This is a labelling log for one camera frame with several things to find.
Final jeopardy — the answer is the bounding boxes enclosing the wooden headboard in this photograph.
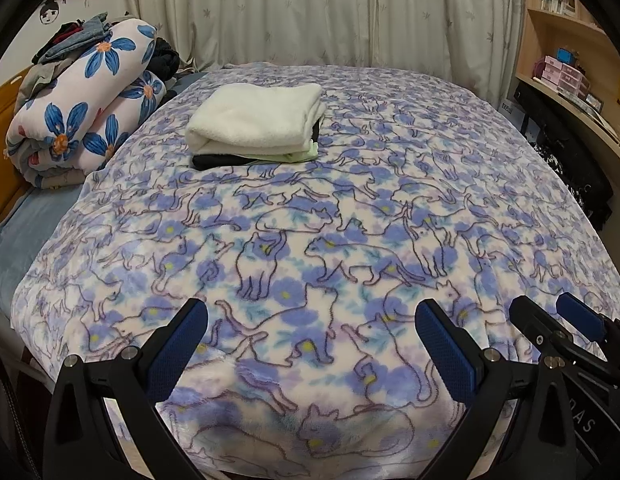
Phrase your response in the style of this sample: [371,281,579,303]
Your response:
[0,62,35,231]

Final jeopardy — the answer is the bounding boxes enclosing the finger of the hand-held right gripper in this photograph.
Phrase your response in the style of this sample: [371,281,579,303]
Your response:
[509,295,583,361]
[555,291,620,361]

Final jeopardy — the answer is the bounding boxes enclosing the black bag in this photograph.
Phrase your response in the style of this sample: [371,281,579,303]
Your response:
[512,80,614,233]

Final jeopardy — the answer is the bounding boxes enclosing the grey and red clothes pile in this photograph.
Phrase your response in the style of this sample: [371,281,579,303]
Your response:
[17,14,113,103]

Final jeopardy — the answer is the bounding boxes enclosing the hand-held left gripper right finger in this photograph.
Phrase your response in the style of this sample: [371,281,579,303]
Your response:
[414,298,598,480]

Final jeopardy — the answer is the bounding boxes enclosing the pale patterned curtain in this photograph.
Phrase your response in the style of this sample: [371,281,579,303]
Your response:
[110,0,528,111]

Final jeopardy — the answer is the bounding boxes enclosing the light green garment black trim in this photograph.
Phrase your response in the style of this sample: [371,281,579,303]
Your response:
[191,119,325,172]

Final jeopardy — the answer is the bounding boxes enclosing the purple cat print blanket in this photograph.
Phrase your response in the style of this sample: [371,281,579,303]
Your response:
[12,62,620,480]

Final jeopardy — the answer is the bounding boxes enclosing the blue floral quilt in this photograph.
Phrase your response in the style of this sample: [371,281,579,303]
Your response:
[5,19,167,188]

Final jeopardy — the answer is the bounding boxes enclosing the grey-blue bed sheet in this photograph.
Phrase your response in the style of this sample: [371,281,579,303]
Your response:
[0,71,211,313]

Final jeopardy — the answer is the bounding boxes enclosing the wooden shelf unit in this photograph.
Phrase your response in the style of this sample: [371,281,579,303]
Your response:
[510,0,620,171]

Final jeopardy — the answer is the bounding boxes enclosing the pink storage boxes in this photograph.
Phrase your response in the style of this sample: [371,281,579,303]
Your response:
[540,55,591,102]

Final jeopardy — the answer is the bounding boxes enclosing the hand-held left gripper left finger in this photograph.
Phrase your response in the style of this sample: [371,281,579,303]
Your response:
[42,297,211,480]

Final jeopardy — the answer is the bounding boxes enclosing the white fuzzy cardigan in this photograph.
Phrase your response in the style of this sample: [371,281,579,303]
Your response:
[185,82,325,157]

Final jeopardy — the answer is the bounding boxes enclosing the face wall sticker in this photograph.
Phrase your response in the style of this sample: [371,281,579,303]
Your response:
[39,0,67,26]

